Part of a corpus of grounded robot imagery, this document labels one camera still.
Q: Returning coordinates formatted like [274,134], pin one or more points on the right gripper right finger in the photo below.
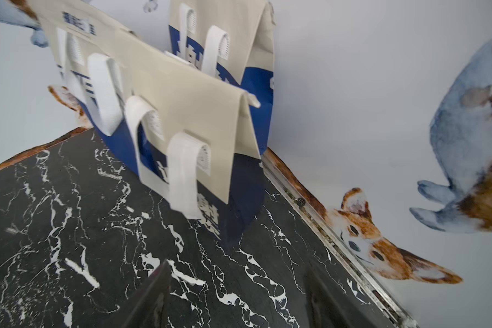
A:
[327,309]

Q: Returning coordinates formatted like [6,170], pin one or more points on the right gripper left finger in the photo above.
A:
[147,306]

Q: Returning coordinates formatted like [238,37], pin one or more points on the dark blue white bag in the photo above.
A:
[194,140]

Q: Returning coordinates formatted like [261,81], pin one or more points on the blue white bag middle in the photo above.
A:
[98,57]

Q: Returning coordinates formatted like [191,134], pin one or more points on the blue white bag right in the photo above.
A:
[232,41]

